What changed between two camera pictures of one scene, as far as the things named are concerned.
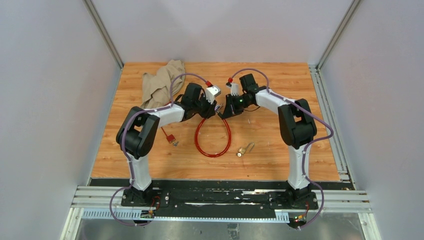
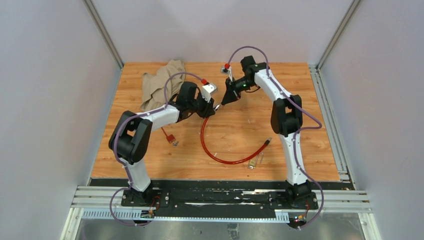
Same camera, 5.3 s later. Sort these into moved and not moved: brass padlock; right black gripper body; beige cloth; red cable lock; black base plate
Moved: right black gripper body; brass padlock; red cable lock
Not moved: beige cloth; black base plate
